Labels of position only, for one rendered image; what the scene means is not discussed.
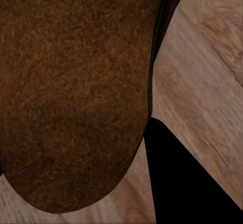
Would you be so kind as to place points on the sandal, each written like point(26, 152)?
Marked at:
point(75, 94)

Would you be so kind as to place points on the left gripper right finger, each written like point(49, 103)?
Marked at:
point(183, 191)

